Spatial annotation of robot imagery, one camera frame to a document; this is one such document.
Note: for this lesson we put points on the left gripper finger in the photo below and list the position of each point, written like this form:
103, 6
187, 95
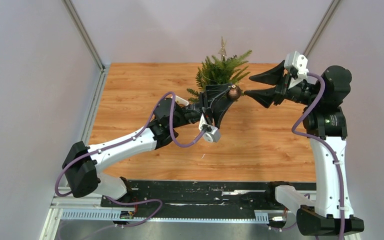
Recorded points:
220, 109
215, 92

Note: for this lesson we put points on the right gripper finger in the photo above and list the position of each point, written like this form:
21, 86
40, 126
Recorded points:
266, 97
270, 77

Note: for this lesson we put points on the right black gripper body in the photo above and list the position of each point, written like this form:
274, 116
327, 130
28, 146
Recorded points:
294, 92

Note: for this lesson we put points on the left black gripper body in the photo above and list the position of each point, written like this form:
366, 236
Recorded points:
204, 107

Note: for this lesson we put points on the dark brown ball ornament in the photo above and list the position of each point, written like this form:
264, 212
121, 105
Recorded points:
234, 93

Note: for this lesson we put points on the small green christmas tree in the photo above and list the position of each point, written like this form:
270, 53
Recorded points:
219, 71

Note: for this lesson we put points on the silver star ornament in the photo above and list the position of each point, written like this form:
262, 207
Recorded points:
222, 51

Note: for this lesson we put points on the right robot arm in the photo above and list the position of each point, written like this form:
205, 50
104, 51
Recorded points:
324, 124

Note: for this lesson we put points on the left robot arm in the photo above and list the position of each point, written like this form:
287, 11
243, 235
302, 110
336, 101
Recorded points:
172, 120

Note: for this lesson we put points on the white ornament tray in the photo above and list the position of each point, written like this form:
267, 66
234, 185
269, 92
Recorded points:
181, 101

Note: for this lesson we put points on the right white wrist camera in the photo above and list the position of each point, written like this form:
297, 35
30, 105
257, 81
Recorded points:
296, 65

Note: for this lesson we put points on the right aluminium frame post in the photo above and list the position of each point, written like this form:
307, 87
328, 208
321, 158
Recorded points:
317, 34

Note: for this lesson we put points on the aluminium frame post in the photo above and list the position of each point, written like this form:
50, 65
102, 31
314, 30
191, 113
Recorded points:
317, 34
73, 13

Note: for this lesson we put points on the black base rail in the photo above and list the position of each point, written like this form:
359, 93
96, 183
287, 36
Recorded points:
175, 199

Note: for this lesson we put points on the left aluminium frame post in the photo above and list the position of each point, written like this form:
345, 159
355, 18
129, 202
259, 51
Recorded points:
73, 13

